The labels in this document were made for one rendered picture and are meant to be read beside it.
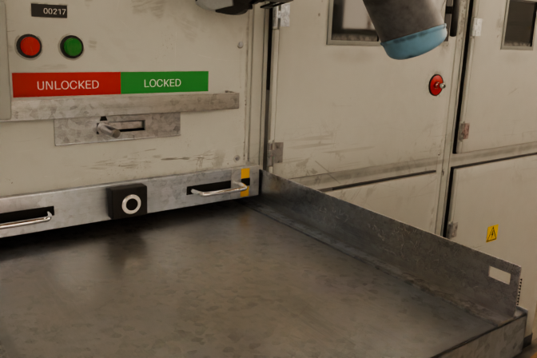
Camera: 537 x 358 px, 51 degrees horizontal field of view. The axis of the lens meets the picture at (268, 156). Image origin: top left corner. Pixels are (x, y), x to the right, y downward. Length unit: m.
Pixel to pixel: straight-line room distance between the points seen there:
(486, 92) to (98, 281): 1.35
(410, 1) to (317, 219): 0.39
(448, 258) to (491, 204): 1.20
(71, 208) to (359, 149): 0.77
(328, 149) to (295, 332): 0.76
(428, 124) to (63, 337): 1.20
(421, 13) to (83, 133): 0.53
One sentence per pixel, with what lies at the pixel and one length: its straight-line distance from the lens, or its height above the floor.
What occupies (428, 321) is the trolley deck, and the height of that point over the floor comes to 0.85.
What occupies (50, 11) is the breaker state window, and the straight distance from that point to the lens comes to 0.89.
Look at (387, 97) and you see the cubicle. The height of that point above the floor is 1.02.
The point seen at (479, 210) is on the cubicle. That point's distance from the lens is 1.93.
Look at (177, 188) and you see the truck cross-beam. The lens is 1.00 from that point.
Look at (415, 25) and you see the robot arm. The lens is 0.81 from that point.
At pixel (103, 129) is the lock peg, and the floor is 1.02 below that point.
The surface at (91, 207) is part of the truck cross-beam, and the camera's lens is 0.94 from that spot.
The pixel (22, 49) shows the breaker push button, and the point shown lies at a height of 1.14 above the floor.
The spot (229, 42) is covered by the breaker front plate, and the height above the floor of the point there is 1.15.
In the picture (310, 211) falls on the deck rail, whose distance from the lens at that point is 0.98.
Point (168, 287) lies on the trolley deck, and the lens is 0.76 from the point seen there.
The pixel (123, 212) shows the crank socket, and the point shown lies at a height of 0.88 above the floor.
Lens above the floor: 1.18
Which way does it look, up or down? 13 degrees down
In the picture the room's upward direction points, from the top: 2 degrees clockwise
